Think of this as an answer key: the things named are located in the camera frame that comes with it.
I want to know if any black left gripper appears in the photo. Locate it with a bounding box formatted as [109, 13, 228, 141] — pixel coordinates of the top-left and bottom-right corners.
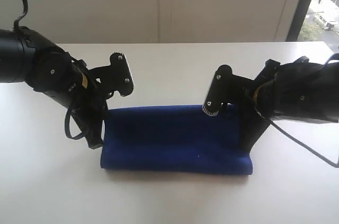
[44, 59, 107, 149]

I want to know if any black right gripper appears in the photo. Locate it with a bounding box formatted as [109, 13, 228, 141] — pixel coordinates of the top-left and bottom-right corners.
[239, 59, 280, 152]

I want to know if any blue microfiber towel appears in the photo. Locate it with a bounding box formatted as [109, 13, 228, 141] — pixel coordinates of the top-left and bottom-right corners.
[100, 105, 253, 176]

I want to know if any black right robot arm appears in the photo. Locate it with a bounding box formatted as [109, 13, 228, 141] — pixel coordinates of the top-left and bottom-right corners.
[239, 53, 338, 151]

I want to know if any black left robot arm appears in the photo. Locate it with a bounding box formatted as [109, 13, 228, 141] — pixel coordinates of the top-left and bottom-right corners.
[1, 26, 108, 149]

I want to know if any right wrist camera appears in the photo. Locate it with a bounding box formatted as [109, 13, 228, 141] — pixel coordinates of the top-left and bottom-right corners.
[202, 65, 254, 117]

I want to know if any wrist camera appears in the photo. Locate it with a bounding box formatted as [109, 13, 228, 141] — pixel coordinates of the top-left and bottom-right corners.
[202, 65, 254, 117]
[90, 52, 134, 100]

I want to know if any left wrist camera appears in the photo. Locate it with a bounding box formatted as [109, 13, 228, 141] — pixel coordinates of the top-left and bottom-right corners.
[90, 52, 134, 100]

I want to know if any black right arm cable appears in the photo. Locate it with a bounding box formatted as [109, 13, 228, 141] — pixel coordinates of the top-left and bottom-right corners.
[270, 53, 339, 168]

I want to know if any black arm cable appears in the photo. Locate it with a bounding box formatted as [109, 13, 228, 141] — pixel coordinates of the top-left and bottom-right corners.
[270, 53, 339, 168]
[0, 0, 29, 34]

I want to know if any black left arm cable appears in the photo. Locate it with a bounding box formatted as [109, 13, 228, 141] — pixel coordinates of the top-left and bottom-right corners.
[0, 0, 29, 34]

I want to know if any dark window frame post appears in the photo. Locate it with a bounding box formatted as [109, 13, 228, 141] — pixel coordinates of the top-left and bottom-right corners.
[286, 0, 311, 42]

